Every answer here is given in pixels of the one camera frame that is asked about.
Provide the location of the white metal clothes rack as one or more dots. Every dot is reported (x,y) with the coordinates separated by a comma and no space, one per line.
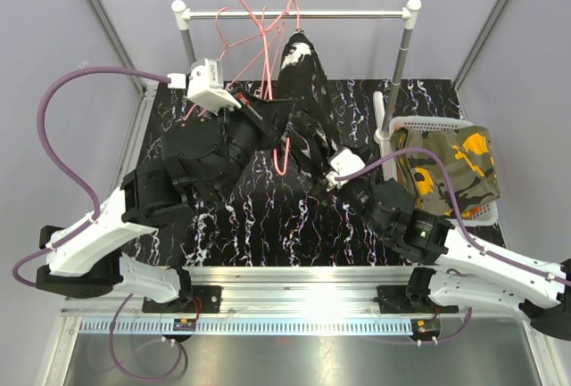
(408,14)

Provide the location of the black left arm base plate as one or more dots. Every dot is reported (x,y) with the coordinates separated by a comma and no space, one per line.
(206,300)

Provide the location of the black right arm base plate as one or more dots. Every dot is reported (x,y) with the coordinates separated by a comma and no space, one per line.
(395,299)

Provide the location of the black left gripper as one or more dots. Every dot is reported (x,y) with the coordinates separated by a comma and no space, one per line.
(270,116)

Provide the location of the white plastic laundry basket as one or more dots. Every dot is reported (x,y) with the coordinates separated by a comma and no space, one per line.
(484,214)

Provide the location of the black white patterned trousers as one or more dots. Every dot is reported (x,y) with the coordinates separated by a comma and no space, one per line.
(313,128)

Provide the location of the camouflage olive yellow trousers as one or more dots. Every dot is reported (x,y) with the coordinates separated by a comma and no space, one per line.
(466,154)

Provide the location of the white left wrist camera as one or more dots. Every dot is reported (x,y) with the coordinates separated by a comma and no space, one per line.
(205,86)

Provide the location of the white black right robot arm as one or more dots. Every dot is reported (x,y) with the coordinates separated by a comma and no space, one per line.
(452,268)

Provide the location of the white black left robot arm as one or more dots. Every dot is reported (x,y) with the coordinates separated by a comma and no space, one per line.
(202,159)

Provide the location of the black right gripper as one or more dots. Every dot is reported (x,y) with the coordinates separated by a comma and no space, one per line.
(333,191)

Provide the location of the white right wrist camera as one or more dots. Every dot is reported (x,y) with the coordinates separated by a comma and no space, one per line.
(344,163)

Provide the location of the white slotted cable duct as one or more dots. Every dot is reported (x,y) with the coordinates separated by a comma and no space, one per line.
(385,326)

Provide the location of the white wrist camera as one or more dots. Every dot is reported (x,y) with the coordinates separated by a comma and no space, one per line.
(205,86)
(344,163)

